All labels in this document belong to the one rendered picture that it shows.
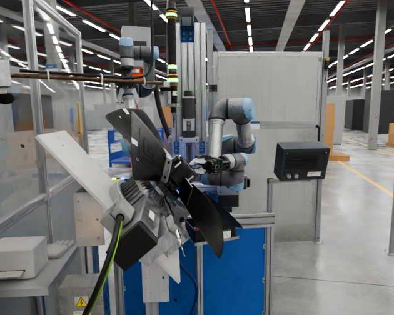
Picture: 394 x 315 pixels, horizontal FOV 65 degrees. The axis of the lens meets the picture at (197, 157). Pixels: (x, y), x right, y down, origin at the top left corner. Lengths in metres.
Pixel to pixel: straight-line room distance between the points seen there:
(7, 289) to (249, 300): 1.29
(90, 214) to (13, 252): 0.28
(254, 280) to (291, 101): 1.94
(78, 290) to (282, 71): 2.70
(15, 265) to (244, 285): 1.22
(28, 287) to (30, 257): 0.10
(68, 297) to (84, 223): 0.25
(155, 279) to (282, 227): 2.40
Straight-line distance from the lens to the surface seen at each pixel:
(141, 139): 0.96
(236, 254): 1.86
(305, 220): 3.57
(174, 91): 1.26
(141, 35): 5.36
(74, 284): 1.23
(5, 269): 1.30
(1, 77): 1.02
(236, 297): 1.99
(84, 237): 1.23
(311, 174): 1.80
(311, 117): 3.37
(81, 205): 1.19
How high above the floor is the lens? 1.43
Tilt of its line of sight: 9 degrees down
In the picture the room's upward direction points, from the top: 1 degrees counter-clockwise
